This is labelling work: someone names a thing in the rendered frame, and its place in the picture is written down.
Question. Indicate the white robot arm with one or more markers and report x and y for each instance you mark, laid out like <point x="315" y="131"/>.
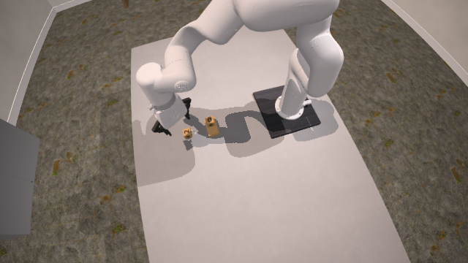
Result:
<point x="321" y="56"/>

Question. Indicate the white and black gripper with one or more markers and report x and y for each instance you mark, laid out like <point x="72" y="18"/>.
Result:
<point x="168" y="118"/>

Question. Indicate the wooden number cube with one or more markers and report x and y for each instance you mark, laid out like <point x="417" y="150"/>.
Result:
<point x="187" y="133"/>
<point x="210" y="121"/>

